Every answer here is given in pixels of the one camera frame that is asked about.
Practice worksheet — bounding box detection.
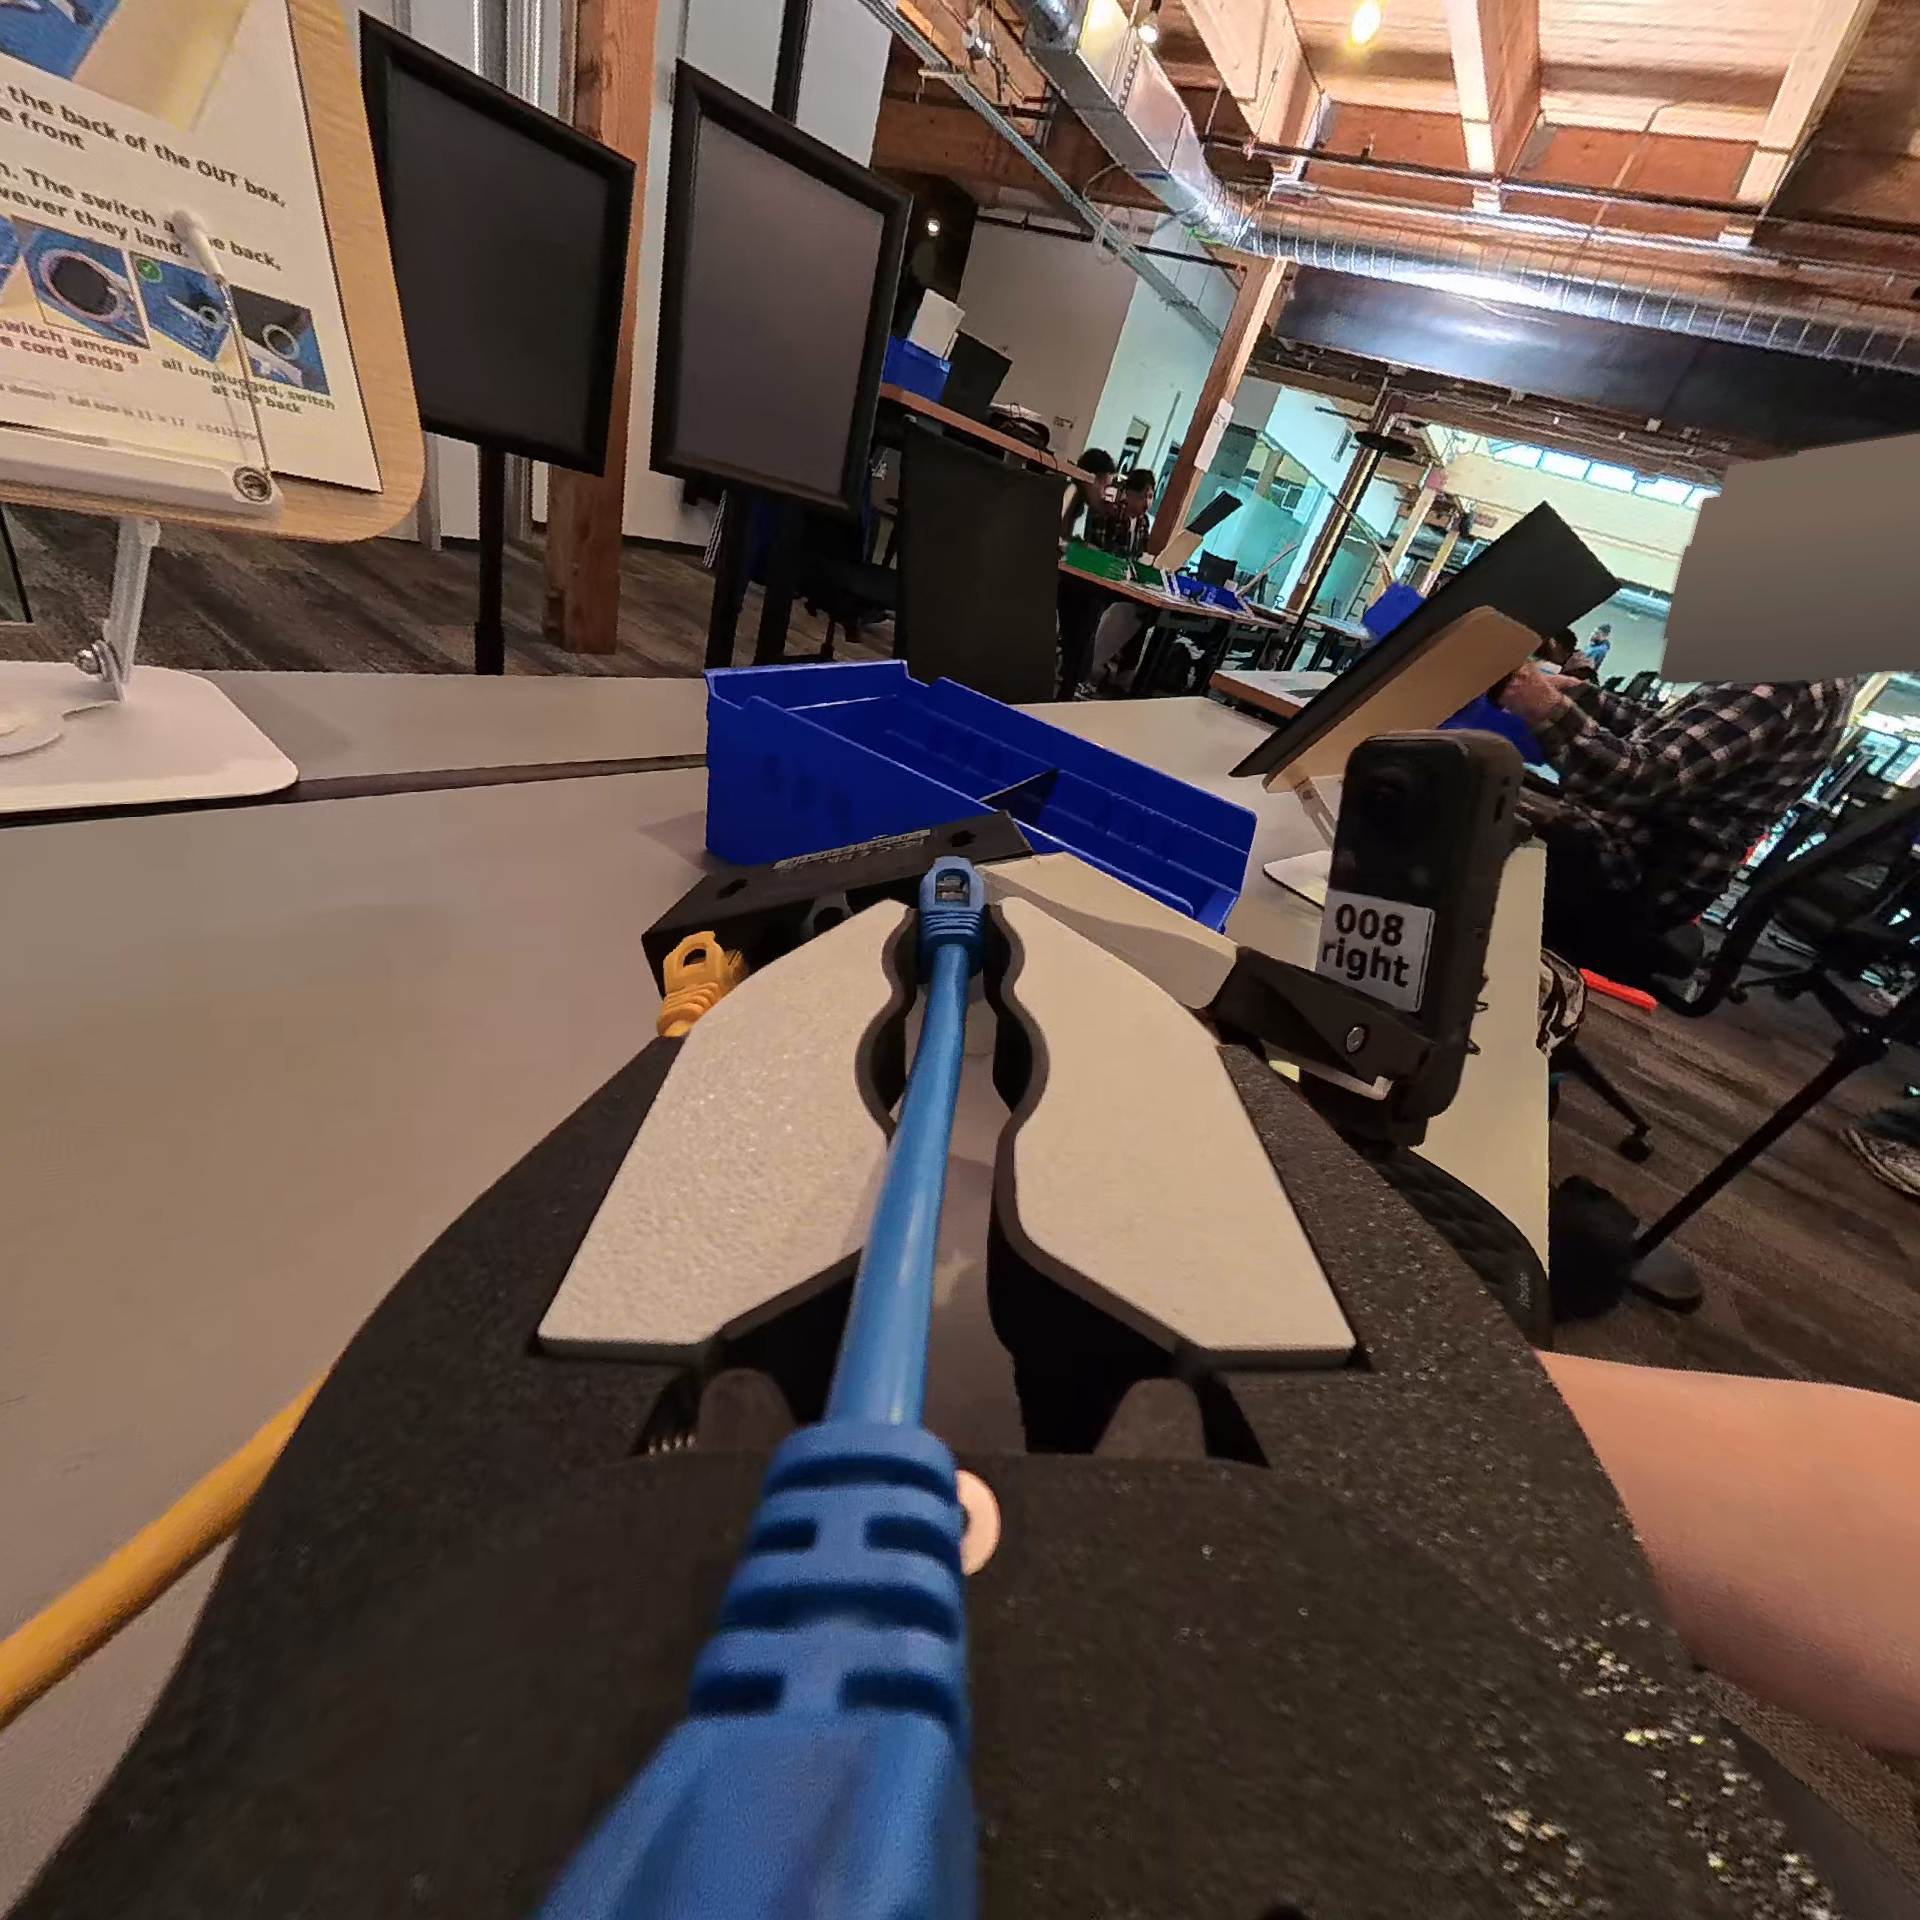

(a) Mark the blue ethernet cable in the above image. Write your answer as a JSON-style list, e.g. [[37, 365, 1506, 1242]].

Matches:
[[541, 854, 1000, 1920]]

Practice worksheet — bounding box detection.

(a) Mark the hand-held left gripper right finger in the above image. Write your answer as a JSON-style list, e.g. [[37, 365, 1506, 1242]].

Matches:
[[992, 895, 1366, 1382]]

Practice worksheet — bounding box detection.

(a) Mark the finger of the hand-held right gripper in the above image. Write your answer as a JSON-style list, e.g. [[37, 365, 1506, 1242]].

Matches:
[[1000, 862, 1242, 1021]]

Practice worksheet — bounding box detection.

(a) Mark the white stand base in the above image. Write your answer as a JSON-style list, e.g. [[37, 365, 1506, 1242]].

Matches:
[[0, 660, 301, 821]]

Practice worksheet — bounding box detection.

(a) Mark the black tripod pole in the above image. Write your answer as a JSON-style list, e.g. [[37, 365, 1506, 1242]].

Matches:
[[1617, 1005, 1920, 1287]]

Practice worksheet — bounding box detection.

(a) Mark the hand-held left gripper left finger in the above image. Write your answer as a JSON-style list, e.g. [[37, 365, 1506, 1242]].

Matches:
[[541, 900, 921, 1367]]

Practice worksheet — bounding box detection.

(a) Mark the silver ventilation duct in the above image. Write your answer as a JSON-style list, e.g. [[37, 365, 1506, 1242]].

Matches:
[[992, 0, 1920, 347]]

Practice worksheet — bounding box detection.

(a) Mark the black network switch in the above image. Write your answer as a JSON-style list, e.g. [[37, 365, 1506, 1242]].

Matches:
[[641, 811, 1041, 998]]

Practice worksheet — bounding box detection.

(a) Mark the black office chair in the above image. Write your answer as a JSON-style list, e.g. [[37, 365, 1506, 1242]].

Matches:
[[897, 428, 1076, 710]]

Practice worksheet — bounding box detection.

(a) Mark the wooden pillar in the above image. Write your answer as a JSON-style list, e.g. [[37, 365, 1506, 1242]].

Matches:
[[545, 0, 666, 658]]

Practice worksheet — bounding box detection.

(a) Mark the yellow ethernet cable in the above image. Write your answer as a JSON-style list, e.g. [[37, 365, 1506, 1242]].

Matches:
[[0, 927, 750, 1733]]

